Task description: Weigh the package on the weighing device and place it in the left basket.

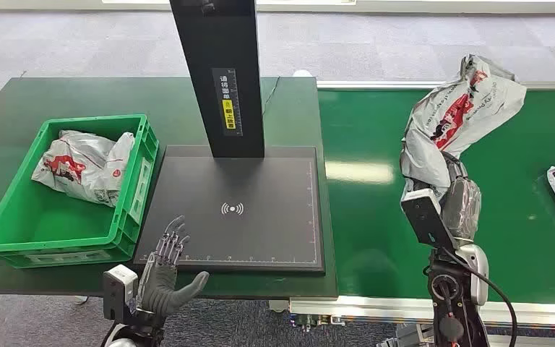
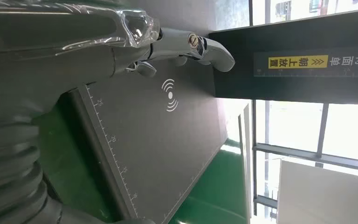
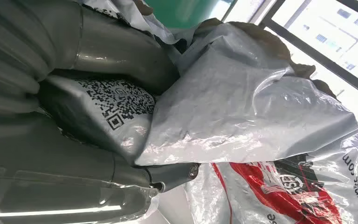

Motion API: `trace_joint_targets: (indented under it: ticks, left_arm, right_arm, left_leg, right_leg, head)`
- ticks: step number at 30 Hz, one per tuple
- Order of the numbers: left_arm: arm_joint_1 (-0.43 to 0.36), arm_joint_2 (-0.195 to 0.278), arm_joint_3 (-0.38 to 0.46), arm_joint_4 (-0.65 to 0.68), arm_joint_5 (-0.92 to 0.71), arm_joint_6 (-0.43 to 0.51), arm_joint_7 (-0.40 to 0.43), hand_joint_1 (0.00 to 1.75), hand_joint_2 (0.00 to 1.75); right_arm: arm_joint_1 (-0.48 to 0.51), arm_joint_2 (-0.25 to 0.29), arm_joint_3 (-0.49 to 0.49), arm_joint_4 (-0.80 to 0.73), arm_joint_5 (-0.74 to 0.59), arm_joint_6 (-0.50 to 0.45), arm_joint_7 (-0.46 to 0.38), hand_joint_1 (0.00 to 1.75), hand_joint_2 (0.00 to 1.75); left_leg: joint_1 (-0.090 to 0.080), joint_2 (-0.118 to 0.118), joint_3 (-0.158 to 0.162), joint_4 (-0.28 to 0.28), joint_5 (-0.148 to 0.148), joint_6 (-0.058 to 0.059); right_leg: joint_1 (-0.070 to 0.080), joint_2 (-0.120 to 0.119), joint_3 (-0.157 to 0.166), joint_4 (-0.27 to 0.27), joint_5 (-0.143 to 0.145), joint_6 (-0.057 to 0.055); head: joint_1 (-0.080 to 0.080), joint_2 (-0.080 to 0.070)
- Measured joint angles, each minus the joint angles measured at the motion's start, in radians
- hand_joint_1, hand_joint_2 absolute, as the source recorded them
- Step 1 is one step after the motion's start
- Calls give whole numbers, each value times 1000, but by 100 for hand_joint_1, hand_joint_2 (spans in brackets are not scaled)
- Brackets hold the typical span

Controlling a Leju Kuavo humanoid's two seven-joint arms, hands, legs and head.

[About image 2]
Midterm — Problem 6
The black weighing device with column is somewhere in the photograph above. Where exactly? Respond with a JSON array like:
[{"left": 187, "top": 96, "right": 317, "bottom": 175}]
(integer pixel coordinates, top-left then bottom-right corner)
[{"left": 58, "top": 7, "right": 358, "bottom": 224}]

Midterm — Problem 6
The dark green table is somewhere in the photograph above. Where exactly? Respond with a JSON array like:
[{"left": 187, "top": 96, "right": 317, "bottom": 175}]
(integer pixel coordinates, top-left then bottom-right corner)
[{"left": 34, "top": 102, "right": 251, "bottom": 224}]

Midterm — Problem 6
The yellow black label strip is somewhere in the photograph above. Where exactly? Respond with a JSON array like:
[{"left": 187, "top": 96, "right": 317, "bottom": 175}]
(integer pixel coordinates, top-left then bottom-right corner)
[{"left": 254, "top": 46, "right": 358, "bottom": 78}]

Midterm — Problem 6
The white board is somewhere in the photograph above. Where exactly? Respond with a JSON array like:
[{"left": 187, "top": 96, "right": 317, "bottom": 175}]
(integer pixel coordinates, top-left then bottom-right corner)
[{"left": 276, "top": 158, "right": 358, "bottom": 224}]

